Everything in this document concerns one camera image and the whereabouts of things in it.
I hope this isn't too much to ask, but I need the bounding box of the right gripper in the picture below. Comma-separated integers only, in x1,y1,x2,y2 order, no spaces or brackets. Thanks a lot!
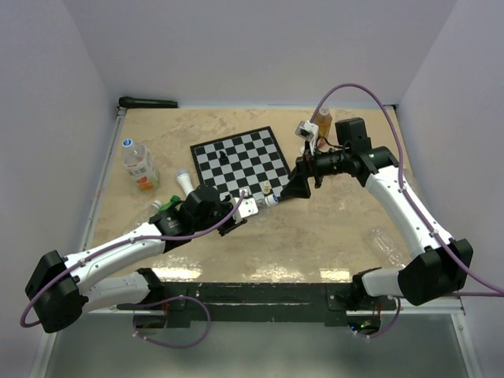
281,139,350,198

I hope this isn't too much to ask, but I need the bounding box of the blue pocari sweat cap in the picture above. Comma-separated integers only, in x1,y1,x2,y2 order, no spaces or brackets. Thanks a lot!
264,194,279,208

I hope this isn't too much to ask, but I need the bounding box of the amber drink bottle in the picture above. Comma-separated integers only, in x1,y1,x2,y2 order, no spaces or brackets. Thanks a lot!
310,106,332,148

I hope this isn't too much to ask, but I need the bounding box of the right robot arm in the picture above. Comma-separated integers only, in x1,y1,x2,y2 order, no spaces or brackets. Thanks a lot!
280,117,473,309

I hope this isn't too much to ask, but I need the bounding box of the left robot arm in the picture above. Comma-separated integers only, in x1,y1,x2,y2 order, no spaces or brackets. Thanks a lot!
20,186,250,333

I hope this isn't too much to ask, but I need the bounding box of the green plastic bottle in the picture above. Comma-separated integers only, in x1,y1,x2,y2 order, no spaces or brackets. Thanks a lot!
159,195,183,212

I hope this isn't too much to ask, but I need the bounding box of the white tube bottle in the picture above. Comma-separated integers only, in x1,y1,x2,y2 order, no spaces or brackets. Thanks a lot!
176,169,195,197

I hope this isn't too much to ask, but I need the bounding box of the clear crushed bottle right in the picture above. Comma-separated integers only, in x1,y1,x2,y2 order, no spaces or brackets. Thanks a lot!
365,228,410,269

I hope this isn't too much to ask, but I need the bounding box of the blue cap tea bottle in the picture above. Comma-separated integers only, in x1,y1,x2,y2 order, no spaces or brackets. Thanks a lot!
121,139,160,191

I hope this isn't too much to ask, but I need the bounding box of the white chess piece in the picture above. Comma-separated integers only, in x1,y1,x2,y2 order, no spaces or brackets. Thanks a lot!
262,180,272,195

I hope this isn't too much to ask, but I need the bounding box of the black white chessboard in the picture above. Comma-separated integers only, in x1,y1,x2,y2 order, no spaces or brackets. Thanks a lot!
190,126,291,200

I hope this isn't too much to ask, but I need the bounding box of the black chess piece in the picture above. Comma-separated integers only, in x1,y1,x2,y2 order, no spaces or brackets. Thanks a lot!
219,151,228,164

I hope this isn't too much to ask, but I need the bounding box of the black base frame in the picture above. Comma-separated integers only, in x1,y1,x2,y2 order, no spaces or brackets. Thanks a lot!
118,282,396,328

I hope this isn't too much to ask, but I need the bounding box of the black handle tool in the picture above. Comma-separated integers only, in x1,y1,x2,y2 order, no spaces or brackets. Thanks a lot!
118,96,179,109

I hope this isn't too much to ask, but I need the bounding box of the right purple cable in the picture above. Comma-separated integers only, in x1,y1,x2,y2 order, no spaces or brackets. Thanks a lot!
310,82,504,297

